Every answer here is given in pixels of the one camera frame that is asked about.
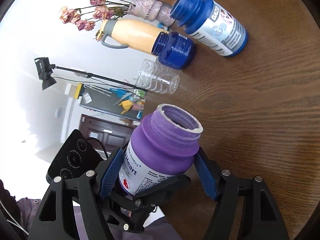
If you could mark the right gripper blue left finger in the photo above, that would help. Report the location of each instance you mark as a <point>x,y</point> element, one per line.
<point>94,188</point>

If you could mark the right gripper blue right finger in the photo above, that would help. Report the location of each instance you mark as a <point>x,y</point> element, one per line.
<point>222,187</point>

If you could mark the purple pill bottle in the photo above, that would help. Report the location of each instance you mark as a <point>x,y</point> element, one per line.
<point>162,146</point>

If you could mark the clear plastic cup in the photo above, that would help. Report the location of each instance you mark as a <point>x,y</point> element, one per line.
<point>158,78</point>

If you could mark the cluttered storage shelf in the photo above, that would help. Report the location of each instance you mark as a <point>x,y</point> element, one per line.
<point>120,102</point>

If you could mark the yellow thermos jug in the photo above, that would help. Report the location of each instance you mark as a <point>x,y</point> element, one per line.
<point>122,34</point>

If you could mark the wide dark blue jar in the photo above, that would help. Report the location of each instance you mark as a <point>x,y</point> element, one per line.
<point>173,50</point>

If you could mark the dried pink flowers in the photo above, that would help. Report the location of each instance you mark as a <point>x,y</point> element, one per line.
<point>85,18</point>

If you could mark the blue labelled pill bottle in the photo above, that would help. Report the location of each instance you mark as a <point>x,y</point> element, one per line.
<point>211,24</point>

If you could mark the pink textured vase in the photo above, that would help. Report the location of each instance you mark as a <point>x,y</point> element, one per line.
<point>152,10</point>

